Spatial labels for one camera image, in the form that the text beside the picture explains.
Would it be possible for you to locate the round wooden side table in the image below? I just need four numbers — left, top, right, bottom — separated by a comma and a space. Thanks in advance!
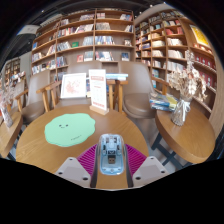
0, 111, 24, 159
154, 106, 217, 164

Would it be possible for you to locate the small distant wooden bookshelf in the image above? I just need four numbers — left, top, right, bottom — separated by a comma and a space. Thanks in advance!
3, 57, 21, 84

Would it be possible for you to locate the transparent blue computer mouse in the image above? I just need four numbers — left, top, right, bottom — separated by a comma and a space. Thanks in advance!
96, 133, 127, 177

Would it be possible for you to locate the light blue book stack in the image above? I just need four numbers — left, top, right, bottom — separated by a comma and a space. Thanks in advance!
105, 73, 129, 82

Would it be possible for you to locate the green cloud-shaped mouse pad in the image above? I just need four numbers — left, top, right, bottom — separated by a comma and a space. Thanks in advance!
44, 112, 97, 148

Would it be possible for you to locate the wide wooden bookshelf unit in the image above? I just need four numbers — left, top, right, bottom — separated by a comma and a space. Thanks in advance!
30, 8, 136, 76

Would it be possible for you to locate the white framed picture board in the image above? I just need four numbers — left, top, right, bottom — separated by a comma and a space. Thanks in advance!
59, 72, 88, 100

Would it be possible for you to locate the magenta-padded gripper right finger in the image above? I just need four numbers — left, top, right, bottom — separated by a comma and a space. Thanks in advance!
123, 143, 170, 189

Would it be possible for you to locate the stack of colourful books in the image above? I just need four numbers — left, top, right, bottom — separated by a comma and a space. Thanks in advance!
148, 92, 179, 113

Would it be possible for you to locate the white sign on wooden base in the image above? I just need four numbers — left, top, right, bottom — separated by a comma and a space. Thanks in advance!
88, 68, 110, 116

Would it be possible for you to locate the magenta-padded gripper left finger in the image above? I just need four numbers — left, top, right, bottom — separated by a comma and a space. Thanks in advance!
54, 143, 100, 189

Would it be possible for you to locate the glass vase with dried flowers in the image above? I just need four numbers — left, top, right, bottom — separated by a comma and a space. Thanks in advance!
0, 84, 18, 129
166, 49, 208, 128

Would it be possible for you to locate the dark cover book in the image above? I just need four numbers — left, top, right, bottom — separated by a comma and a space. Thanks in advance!
85, 77, 92, 98

